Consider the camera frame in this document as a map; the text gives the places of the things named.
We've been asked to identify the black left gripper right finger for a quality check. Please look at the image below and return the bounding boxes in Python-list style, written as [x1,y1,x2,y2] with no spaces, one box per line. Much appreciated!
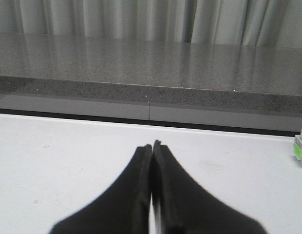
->
[151,140,266,234]

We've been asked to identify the grey curtain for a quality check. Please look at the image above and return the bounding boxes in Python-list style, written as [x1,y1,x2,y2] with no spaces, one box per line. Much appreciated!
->
[0,0,302,49]

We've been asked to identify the grey stone counter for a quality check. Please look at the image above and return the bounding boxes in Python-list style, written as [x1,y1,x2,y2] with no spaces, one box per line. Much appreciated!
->
[0,32,302,132]

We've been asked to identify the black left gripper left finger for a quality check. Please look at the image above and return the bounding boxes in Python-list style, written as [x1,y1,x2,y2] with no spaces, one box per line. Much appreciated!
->
[51,145,152,234]

